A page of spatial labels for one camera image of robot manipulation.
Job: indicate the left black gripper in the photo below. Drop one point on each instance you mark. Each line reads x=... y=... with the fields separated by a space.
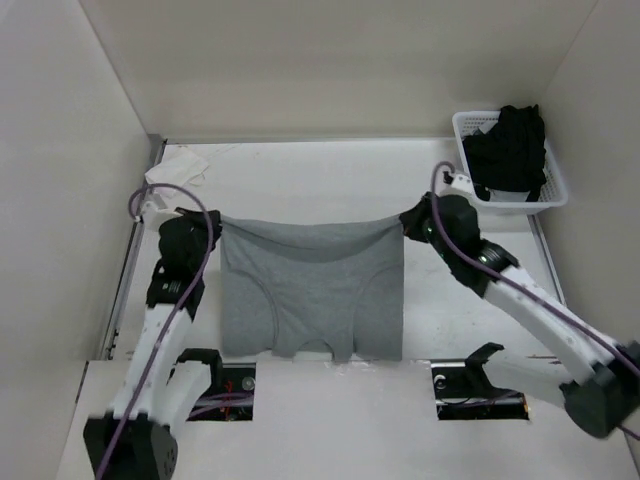
x=198 y=218

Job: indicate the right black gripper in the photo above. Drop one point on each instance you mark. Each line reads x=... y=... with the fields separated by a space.
x=412 y=219

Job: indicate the grey tank top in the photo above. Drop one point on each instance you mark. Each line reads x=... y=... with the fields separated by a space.
x=330 y=288

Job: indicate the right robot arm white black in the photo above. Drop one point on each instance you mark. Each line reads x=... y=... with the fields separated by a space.
x=596 y=379

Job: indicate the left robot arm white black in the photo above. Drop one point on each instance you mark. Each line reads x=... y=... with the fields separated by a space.
x=136 y=438

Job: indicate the folded white tank top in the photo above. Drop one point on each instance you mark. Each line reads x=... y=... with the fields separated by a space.
x=180 y=169

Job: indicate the black tank tops pile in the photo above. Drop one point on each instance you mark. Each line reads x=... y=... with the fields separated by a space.
x=510 y=157

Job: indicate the white plastic basket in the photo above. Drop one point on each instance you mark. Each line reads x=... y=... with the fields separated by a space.
x=553 y=193

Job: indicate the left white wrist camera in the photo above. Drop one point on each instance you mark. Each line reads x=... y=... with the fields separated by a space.
x=155 y=212

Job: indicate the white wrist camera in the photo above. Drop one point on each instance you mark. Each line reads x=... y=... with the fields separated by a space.
x=458 y=184
x=155 y=212

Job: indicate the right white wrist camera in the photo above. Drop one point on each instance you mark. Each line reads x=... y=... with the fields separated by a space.
x=458 y=184

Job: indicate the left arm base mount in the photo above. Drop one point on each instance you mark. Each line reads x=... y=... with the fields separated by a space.
x=230 y=396

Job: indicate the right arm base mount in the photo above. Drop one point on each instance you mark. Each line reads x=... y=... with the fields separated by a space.
x=463 y=392

